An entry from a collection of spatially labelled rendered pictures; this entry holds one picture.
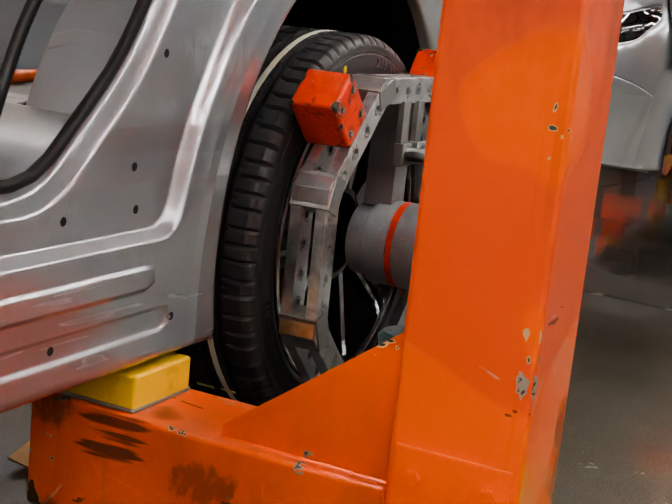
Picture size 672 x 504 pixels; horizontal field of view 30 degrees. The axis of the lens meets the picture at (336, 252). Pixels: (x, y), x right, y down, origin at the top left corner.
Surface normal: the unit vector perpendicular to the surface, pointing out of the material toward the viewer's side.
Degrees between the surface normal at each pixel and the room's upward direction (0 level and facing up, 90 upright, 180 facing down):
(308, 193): 90
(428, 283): 90
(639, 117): 98
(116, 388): 90
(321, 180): 45
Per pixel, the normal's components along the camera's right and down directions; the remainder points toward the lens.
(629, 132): 0.38, 0.40
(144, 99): 0.89, 0.18
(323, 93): -0.24, -0.60
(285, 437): -0.44, 0.13
